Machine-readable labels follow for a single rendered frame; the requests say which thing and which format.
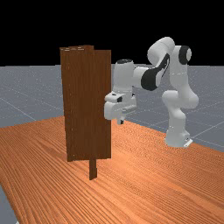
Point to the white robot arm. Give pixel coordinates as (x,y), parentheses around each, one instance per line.
(178,87)

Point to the brown wooden door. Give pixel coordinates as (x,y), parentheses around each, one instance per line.
(86,105)

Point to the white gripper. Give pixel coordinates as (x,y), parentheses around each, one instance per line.
(115,106)

